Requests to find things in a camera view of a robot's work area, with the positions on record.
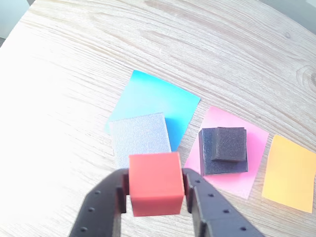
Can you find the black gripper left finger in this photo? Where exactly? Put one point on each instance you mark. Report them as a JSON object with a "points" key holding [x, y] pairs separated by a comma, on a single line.
{"points": [[98, 209]]}

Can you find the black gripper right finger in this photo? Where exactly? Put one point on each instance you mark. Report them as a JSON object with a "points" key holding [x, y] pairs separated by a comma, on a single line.
{"points": [[217, 217]]}

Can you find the small red cube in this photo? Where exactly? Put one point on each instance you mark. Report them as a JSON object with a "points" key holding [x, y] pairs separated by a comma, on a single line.
{"points": [[155, 180]]}

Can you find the small dark cube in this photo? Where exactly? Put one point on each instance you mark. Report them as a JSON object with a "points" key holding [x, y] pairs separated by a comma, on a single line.
{"points": [[230, 144]]}

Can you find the large grey block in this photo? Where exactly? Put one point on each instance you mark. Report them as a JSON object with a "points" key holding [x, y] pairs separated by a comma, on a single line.
{"points": [[140, 133]]}

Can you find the medium dark block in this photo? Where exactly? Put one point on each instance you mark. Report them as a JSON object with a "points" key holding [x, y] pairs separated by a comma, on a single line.
{"points": [[207, 158]]}

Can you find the pink paper sheet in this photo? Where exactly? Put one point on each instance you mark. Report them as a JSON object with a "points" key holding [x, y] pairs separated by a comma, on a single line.
{"points": [[256, 148]]}

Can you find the orange paper sheet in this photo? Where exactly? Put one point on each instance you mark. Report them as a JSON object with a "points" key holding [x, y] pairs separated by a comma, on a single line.
{"points": [[288, 172]]}

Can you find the blue paper sheet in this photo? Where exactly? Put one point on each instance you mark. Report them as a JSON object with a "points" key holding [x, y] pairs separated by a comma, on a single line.
{"points": [[158, 98]]}

